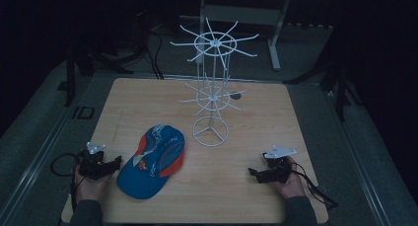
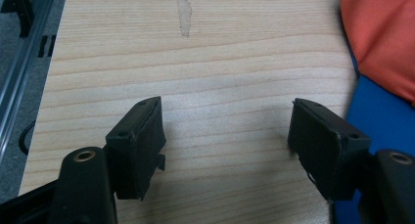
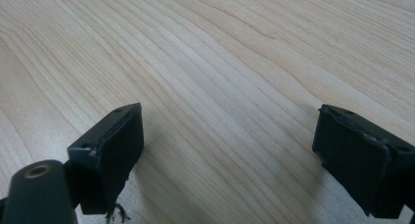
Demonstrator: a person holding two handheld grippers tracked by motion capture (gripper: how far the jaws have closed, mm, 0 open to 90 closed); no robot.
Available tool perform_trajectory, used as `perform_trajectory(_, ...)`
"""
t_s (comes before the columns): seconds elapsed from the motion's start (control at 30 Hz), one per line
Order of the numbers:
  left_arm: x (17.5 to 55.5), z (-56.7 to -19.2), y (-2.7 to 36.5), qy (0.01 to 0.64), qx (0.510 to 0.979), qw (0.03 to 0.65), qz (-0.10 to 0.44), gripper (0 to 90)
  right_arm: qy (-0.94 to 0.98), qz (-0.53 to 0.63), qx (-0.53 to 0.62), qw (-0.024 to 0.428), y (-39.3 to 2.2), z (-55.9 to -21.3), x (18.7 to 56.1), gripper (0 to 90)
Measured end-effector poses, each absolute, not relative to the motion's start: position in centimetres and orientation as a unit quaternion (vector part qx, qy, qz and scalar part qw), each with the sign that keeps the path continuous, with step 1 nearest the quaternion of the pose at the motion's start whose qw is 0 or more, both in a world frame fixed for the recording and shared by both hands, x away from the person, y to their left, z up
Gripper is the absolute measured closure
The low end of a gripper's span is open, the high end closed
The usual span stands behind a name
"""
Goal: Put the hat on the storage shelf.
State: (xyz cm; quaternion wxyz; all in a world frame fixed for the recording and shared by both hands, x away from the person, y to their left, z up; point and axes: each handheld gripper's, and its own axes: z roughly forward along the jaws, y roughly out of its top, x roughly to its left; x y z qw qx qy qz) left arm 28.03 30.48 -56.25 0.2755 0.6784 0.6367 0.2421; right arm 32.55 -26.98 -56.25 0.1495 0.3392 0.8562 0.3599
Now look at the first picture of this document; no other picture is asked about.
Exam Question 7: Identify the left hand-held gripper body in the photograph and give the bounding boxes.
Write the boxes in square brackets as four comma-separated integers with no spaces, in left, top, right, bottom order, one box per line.
[78,141,114,182]

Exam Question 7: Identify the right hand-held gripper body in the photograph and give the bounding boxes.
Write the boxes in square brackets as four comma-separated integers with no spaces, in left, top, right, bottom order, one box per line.
[256,145,298,185]

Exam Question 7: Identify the blue and orange cap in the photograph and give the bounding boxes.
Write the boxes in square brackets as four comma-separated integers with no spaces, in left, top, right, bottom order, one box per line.
[116,123,186,200]

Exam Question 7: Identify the white wire display rack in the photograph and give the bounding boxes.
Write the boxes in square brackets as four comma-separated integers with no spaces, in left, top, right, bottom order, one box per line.
[170,17,260,148]

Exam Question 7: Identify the person's right hand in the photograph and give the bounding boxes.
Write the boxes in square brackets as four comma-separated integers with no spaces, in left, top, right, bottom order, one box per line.
[271,156,307,200]

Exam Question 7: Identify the black tripod stand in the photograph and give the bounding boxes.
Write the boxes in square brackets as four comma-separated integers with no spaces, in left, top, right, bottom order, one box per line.
[283,32,364,122]
[64,8,156,108]

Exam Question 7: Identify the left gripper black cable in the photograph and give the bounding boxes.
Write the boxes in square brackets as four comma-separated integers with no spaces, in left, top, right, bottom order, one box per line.
[49,152,82,212]

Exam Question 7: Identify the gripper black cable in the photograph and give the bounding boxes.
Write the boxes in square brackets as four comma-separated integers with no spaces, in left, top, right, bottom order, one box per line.
[49,152,82,212]
[290,162,340,211]

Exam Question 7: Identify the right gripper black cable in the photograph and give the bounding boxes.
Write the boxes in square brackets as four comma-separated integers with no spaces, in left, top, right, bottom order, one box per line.
[290,162,340,211]

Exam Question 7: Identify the black floor cables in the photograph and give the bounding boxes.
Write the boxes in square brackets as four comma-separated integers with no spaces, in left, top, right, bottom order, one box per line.
[144,28,166,80]

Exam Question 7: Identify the white metal table frame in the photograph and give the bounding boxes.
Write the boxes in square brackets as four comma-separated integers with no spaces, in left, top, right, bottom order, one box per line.
[195,0,333,72]

